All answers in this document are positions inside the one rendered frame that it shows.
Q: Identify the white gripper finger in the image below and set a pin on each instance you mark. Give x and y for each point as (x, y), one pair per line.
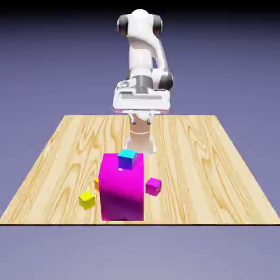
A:
(132, 117)
(149, 118)

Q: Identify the small yellow cube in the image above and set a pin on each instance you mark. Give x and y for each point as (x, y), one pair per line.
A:
(87, 200)

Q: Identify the small cyan cube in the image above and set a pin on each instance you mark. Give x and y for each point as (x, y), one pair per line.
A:
(127, 159)

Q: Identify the small magenta cube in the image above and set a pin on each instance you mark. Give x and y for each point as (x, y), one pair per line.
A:
(153, 186)

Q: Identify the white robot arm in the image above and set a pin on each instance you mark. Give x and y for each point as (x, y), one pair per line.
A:
(142, 43)

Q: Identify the large magenta box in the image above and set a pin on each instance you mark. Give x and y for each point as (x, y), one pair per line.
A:
(121, 188)

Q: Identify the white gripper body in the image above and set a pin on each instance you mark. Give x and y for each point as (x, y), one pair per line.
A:
(141, 102)

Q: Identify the small orange cube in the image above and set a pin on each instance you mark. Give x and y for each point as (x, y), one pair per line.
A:
(96, 183)

